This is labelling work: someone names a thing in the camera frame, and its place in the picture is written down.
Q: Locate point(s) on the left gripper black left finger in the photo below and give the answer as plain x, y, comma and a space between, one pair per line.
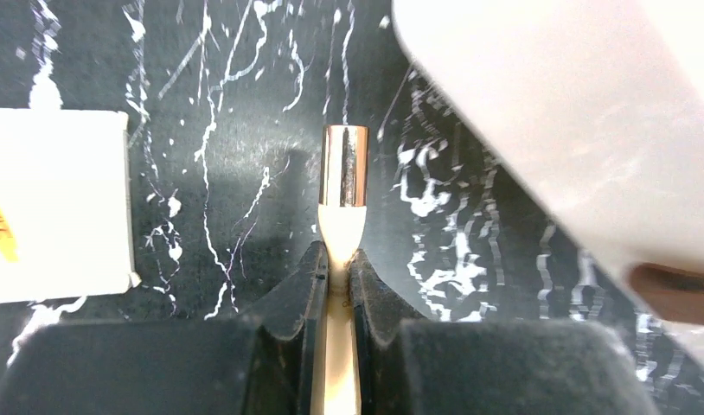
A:
258, 362

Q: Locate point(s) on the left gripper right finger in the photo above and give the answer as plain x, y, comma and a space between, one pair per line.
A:
412, 365

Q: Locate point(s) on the beige makeup tube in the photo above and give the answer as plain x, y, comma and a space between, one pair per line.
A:
341, 216

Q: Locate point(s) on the white square makeup packet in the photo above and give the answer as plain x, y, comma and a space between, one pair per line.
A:
65, 208

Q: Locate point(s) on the white drawer organizer box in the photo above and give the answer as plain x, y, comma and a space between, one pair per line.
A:
595, 107

